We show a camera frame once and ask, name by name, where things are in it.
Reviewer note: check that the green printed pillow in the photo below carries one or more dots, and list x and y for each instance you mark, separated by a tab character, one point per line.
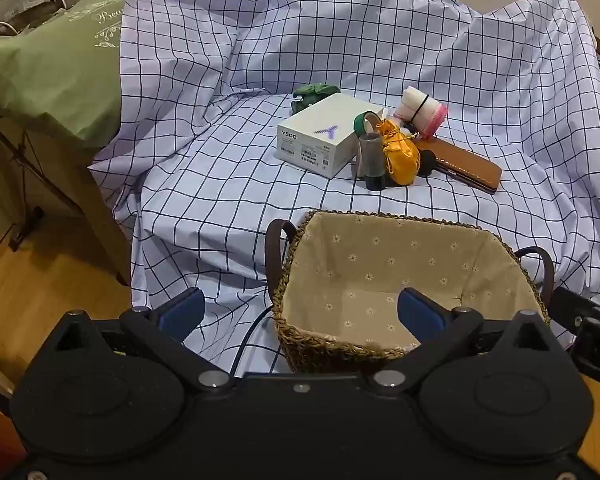
55	75

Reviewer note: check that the grey cylinder with black base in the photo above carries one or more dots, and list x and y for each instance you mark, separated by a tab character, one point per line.
371	157

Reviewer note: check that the brown leather wallet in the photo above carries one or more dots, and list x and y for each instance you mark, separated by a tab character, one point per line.
465	162

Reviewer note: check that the woven basket with fabric liner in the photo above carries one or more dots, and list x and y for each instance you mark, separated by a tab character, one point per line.
355	270

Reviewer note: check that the green tape roll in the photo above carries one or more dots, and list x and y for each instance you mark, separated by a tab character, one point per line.
358	121

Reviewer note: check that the white and pink towel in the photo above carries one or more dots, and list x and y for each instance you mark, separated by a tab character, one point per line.
422	110

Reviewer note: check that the black pompom ball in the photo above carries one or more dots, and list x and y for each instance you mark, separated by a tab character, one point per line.
426	162

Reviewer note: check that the white cardboard box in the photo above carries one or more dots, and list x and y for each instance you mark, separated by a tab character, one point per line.
320	135

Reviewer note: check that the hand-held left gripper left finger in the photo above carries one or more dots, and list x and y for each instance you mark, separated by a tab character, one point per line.
182	312

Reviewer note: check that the black folding stand frame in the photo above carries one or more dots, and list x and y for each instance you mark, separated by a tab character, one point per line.
27	222

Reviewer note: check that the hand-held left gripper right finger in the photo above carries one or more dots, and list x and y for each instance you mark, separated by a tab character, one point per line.
417	315

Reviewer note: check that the green fabric scrunchie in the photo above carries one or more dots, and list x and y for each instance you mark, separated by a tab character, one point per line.
312	92

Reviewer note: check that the checked white bed sheet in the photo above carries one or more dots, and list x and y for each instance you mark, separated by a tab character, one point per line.
205	185

